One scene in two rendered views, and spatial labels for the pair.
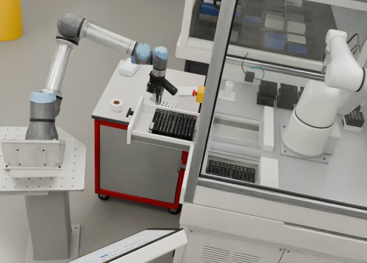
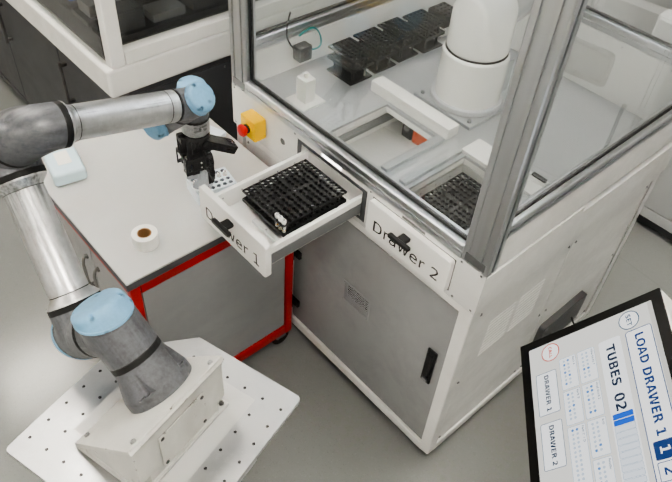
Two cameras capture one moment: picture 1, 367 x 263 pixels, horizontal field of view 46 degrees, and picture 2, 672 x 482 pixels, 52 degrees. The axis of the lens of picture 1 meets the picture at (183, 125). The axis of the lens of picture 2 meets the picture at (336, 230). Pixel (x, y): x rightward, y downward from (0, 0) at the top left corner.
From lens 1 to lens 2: 1.25 m
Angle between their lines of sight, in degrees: 36
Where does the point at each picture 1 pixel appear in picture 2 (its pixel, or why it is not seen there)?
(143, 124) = not seen: hidden behind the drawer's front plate
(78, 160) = (226, 368)
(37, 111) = (129, 342)
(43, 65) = not seen: outside the picture
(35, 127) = (150, 374)
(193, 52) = (142, 70)
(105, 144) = (160, 319)
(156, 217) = (268, 366)
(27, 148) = (175, 420)
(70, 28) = (48, 139)
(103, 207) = not seen: hidden behind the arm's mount
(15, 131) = (50, 427)
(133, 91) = (129, 198)
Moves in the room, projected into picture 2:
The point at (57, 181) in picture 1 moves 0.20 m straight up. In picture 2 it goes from (251, 426) to (249, 375)
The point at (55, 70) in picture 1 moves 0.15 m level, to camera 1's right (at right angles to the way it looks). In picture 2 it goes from (54, 248) to (118, 216)
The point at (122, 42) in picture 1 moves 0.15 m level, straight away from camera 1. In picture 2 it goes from (156, 105) to (108, 80)
